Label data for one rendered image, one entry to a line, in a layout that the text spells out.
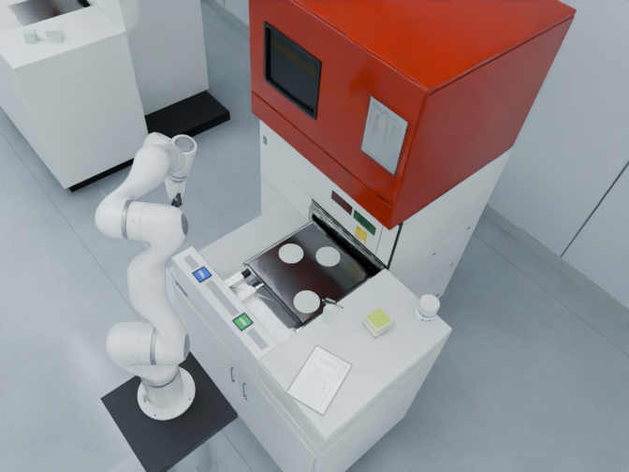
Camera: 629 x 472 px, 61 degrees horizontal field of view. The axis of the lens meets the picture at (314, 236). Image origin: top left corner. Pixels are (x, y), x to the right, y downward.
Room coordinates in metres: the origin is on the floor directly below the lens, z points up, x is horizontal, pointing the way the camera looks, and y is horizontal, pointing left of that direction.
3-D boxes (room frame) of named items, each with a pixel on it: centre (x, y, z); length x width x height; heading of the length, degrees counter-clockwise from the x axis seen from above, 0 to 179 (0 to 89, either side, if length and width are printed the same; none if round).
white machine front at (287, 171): (1.54, -0.01, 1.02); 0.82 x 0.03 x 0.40; 46
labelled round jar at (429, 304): (1.04, -0.43, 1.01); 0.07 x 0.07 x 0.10
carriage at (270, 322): (1.04, 0.18, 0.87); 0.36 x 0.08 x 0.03; 46
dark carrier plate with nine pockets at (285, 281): (1.24, 0.01, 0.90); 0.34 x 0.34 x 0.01; 46
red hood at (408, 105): (1.76, -0.23, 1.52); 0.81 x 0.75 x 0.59; 46
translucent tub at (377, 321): (0.97, -0.26, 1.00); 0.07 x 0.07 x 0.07; 41
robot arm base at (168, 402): (0.69, 0.44, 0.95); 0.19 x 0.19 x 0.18
